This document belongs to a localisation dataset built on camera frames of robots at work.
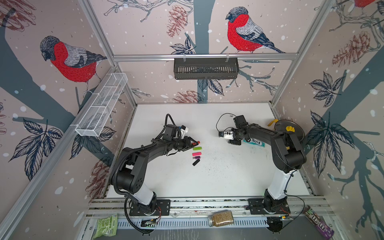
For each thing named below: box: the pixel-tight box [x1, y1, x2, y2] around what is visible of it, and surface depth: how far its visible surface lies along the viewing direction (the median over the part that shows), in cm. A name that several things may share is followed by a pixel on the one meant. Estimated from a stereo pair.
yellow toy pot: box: [267, 119, 305, 142], surface depth 92 cm
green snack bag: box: [93, 214, 118, 240], surface depth 70 cm
